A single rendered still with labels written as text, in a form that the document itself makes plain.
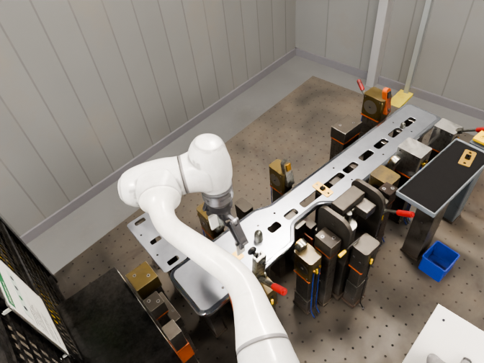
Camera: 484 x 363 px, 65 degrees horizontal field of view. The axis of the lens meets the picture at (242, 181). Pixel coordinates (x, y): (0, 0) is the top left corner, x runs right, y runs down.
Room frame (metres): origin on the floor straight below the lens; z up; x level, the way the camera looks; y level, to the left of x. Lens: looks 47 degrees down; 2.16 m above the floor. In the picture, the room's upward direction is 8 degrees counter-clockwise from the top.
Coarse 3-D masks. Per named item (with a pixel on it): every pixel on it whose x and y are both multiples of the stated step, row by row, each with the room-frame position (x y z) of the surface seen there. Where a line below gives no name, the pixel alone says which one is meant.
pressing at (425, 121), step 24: (384, 120) 1.35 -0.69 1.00; (432, 120) 1.30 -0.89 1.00; (360, 144) 1.21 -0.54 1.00; (336, 168) 1.09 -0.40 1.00; (360, 168) 1.07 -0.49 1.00; (288, 192) 1.00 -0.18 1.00; (312, 192) 0.98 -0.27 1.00; (336, 192) 0.96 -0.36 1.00; (264, 216) 0.89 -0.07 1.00; (216, 240) 0.82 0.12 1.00; (264, 240) 0.79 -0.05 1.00; (288, 240) 0.77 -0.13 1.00; (192, 264) 0.73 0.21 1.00; (192, 288) 0.64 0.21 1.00; (216, 288) 0.62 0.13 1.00
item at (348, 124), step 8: (344, 120) 1.35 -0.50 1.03; (352, 120) 1.34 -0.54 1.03; (336, 128) 1.30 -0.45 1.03; (344, 128) 1.29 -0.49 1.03; (352, 128) 1.29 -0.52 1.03; (360, 128) 1.32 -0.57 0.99; (336, 136) 1.29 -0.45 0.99; (344, 136) 1.26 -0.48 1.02; (352, 136) 1.29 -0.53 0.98; (336, 144) 1.29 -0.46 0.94; (344, 144) 1.27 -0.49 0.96; (336, 152) 1.29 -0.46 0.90
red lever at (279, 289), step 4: (260, 280) 0.58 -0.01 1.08; (264, 280) 0.58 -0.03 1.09; (268, 280) 0.57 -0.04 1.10; (264, 284) 0.57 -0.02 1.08; (268, 284) 0.55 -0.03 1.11; (272, 284) 0.54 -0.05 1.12; (276, 284) 0.54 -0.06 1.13; (272, 288) 0.53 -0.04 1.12; (276, 288) 0.52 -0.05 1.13; (280, 288) 0.52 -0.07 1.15; (284, 288) 0.51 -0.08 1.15; (280, 292) 0.51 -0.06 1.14; (284, 292) 0.50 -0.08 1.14
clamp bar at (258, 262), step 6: (252, 246) 0.62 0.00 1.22; (252, 252) 0.61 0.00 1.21; (252, 258) 0.59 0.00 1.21; (258, 258) 0.58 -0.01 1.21; (264, 258) 0.59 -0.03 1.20; (252, 264) 0.59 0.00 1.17; (258, 264) 0.57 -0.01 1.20; (264, 264) 0.57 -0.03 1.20; (252, 270) 0.59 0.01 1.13; (258, 270) 0.58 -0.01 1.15; (258, 276) 0.59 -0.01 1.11
